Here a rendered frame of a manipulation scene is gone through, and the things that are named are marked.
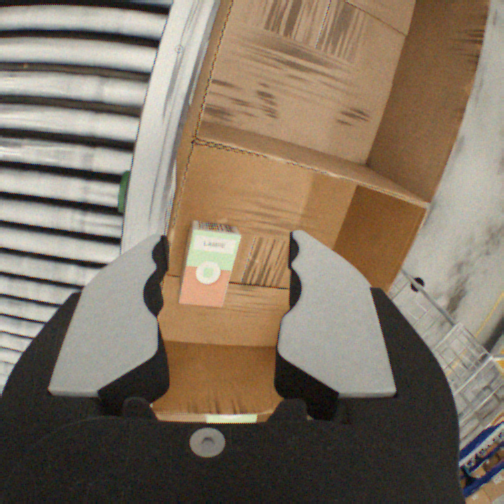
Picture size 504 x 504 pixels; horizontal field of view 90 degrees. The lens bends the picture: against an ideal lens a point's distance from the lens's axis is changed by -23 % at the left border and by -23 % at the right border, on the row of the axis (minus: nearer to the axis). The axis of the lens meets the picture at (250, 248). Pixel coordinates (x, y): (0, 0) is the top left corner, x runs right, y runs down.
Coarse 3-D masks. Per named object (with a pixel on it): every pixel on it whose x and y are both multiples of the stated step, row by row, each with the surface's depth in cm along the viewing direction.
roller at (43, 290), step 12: (0, 276) 59; (12, 276) 60; (24, 276) 63; (0, 288) 58; (12, 288) 59; (24, 288) 60; (36, 288) 62; (48, 288) 63; (60, 288) 64; (72, 288) 65; (48, 300) 63; (60, 300) 64
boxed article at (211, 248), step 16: (192, 224) 46; (208, 224) 47; (192, 240) 45; (208, 240) 46; (224, 240) 46; (192, 256) 46; (208, 256) 47; (224, 256) 48; (192, 272) 48; (208, 272) 48; (224, 272) 49; (192, 288) 49; (208, 288) 50; (224, 288) 50; (208, 304) 51
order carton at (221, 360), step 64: (192, 192) 45; (256, 192) 47; (320, 192) 50; (384, 192) 33; (256, 256) 53; (384, 256) 43; (192, 320) 56; (256, 320) 60; (192, 384) 50; (256, 384) 54
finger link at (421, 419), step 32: (384, 320) 8; (416, 352) 7; (416, 384) 6; (448, 384) 6; (352, 416) 5; (384, 416) 5; (416, 416) 5; (448, 416) 5; (416, 448) 5; (448, 448) 4; (448, 480) 4
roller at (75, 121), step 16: (0, 112) 42; (16, 112) 43; (32, 112) 45; (48, 112) 46; (64, 112) 47; (80, 112) 48; (96, 112) 49; (112, 112) 51; (16, 128) 46; (32, 128) 46; (48, 128) 47; (64, 128) 48; (80, 128) 49; (96, 128) 49; (112, 128) 50; (128, 128) 51
